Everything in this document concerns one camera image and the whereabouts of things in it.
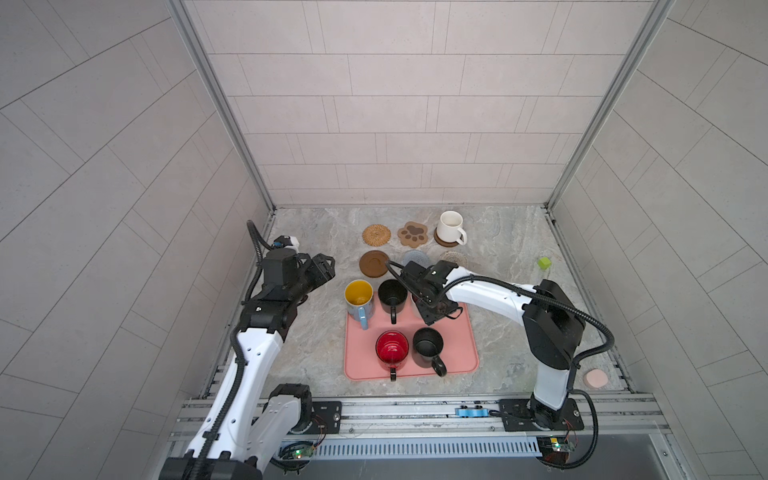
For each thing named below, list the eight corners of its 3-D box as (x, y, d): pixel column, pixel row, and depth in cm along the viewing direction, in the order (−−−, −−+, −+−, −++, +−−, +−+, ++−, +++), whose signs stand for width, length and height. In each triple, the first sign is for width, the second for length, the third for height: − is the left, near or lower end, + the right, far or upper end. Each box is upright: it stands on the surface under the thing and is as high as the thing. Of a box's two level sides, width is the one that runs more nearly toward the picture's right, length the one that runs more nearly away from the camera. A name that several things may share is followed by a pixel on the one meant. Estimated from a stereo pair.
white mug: (438, 247, 107) (441, 232, 100) (436, 226, 113) (439, 210, 106) (463, 247, 107) (467, 232, 100) (459, 226, 113) (463, 210, 106)
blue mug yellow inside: (346, 331, 86) (340, 316, 78) (350, 296, 93) (345, 279, 85) (372, 331, 86) (369, 316, 78) (374, 296, 93) (372, 279, 85)
